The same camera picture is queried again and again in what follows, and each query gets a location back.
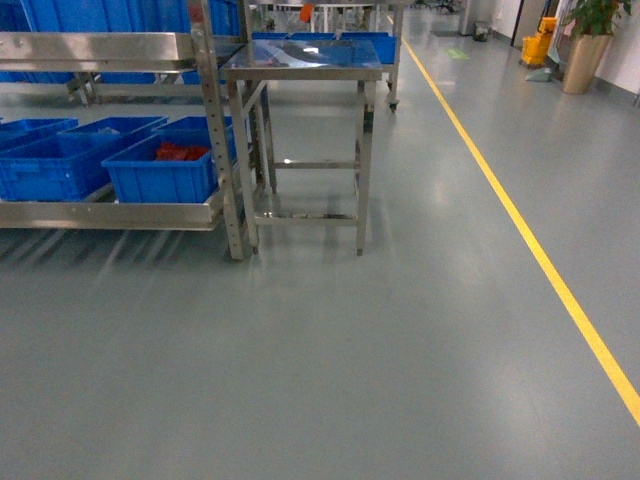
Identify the blue bin with red parts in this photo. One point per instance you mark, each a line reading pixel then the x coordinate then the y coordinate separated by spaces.
pixel 138 178

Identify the red mesh parts pile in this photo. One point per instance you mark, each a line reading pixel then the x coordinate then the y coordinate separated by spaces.
pixel 168 151

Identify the small stainless steel table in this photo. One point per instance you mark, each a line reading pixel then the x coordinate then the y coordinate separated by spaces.
pixel 248 73

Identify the stainless steel flow rack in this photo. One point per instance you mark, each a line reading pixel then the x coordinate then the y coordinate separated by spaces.
pixel 230 124

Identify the blue empty middle bin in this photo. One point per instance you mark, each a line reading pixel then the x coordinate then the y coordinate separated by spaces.
pixel 67 166

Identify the yellow mop bucket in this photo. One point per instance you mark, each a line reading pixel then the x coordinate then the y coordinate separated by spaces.
pixel 535 48

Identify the blue left bin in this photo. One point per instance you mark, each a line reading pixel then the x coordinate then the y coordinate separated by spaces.
pixel 22 132

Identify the potted plant in gold pot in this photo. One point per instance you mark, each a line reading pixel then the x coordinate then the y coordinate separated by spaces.
pixel 594 23

